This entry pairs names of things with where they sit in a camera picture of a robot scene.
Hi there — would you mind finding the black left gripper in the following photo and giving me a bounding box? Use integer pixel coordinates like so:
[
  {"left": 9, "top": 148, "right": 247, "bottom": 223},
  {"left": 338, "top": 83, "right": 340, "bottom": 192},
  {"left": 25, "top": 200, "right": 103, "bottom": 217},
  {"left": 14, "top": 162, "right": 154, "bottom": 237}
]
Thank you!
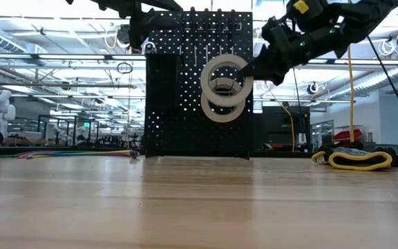
[{"left": 128, "top": 9, "right": 186, "bottom": 50}]

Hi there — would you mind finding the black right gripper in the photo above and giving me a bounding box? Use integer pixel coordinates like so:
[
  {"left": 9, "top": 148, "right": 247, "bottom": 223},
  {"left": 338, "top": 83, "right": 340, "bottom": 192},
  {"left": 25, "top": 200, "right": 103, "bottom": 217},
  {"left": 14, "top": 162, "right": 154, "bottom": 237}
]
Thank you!
[{"left": 236, "top": 15, "right": 312, "bottom": 87}]

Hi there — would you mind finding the white masking tape roll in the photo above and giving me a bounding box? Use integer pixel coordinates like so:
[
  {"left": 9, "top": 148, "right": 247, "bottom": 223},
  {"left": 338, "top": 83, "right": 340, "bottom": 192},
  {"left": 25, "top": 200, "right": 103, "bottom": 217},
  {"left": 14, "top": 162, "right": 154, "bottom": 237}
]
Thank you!
[
  {"left": 200, "top": 53, "right": 255, "bottom": 109},
  {"left": 200, "top": 77, "right": 247, "bottom": 124}
]

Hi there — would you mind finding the silver screwdriver rack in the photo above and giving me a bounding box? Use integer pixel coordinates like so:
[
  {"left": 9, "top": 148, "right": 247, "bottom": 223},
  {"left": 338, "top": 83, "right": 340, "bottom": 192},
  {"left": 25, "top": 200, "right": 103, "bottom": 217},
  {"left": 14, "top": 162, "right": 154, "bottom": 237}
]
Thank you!
[{"left": 181, "top": 20, "right": 243, "bottom": 33}]

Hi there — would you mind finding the black pegboard bin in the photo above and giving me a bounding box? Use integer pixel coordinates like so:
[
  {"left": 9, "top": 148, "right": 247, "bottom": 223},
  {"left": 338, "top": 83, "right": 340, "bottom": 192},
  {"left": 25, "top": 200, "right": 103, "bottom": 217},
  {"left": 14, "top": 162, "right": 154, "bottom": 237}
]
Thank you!
[{"left": 144, "top": 53, "right": 182, "bottom": 111}]

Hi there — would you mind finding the black cabinet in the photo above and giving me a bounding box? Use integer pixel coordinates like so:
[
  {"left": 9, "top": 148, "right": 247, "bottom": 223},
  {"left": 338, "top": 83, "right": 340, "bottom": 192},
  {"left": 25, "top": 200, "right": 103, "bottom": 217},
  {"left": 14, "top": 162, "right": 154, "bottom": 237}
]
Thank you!
[{"left": 254, "top": 106, "right": 311, "bottom": 154}]

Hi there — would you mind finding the black perforated pegboard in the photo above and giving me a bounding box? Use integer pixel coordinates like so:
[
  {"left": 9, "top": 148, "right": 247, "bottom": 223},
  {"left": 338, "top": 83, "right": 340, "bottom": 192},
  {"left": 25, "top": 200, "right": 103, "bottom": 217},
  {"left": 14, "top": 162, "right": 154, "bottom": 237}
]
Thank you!
[{"left": 144, "top": 10, "right": 254, "bottom": 160}]

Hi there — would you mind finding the red storage bin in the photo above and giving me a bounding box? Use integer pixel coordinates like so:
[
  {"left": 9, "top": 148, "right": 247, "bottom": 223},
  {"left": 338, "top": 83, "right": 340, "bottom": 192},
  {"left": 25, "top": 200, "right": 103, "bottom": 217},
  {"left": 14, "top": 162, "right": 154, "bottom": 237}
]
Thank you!
[{"left": 332, "top": 128, "right": 363, "bottom": 142}]

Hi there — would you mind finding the black slanted rig pole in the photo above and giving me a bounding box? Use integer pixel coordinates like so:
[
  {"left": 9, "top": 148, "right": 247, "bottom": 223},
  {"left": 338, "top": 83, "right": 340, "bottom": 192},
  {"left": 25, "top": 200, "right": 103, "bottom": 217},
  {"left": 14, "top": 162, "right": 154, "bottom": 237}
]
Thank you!
[{"left": 366, "top": 34, "right": 398, "bottom": 143}]

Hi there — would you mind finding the curved yellow cable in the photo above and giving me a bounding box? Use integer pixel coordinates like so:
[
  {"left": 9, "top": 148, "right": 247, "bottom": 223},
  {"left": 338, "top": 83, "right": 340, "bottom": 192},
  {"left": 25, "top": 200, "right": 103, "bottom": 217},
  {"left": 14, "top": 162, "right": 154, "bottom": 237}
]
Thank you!
[{"left": 281, "top": 104, "right": 296, "bottom": 154}]

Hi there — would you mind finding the short yellow cable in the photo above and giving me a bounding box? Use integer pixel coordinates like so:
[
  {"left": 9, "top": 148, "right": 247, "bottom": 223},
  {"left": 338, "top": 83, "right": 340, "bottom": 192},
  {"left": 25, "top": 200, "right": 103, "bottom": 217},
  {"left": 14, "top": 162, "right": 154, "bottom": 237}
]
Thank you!
[{"left": 292, "top": 0, "right": 310, "bottom": 15}]

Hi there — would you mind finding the long yellow cable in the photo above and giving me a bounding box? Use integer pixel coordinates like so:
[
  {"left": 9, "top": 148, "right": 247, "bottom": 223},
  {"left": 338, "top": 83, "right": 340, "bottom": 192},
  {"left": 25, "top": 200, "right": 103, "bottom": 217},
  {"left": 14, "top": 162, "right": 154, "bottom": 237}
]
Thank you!
[{"left": 346, "top": 44, "right": 356, "bottom": 143}]

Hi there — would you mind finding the multicoloured cable bundle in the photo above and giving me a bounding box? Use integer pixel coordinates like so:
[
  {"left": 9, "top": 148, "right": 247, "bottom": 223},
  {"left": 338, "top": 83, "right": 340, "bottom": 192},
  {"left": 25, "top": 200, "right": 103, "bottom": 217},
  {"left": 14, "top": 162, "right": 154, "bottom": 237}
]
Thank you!
[{"left": 0, "top": 148, "right": 141, "bottom": 160}]

